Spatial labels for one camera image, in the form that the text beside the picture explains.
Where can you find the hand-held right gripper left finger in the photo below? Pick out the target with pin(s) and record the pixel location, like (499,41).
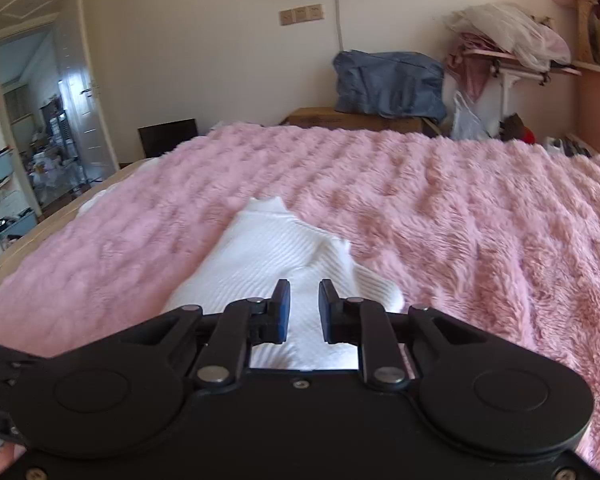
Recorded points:
(281,310)

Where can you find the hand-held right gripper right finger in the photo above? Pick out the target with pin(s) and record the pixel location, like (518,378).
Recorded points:
(326,310)

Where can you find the white knit sweater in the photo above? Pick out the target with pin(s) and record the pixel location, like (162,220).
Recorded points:
(275,260)

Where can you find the beige mattress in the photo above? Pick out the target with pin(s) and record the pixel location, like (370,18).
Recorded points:
(35,232)

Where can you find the pink fluffy blanket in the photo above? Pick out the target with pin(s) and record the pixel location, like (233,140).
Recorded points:
(455,220)

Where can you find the brown cardboard box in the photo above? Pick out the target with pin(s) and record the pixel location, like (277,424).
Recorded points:
(360,121)

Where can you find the black panel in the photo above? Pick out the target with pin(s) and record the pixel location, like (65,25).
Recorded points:
(167,137)

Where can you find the blue fabric bag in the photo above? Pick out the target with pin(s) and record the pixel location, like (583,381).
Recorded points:
(390,82)

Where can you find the white plastic bag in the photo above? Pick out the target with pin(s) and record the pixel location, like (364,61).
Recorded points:
(467,120)

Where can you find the white door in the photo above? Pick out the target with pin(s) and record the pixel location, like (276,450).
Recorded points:
(87,110)

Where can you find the brown plush toy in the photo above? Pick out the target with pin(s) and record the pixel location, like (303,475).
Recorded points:
(517,127)

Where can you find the wall socket strip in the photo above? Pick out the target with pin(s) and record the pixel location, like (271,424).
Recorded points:
(301,14)

